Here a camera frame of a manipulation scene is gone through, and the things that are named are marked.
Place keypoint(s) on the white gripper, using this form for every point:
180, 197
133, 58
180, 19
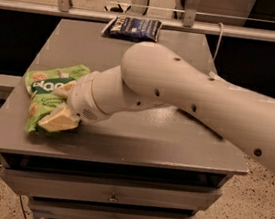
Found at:
82, 98

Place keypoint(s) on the green rice chip bag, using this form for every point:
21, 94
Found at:
40, 86

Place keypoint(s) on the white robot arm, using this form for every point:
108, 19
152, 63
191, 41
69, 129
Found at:
149, 75

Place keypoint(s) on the blue chip bag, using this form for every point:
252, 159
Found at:
132, 29

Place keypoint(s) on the green Kettle jalapeno chip bag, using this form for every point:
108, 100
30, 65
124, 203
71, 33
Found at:
216, 75

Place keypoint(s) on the grey drawer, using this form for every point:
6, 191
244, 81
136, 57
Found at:
60, 210
111, 191

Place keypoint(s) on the grey drawer cabinet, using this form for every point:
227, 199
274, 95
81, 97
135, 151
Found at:
162, 145

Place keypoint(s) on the top grey drawer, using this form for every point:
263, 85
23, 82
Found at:
111, 191

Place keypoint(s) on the grey metal railing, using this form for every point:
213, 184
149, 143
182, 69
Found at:
90, 11

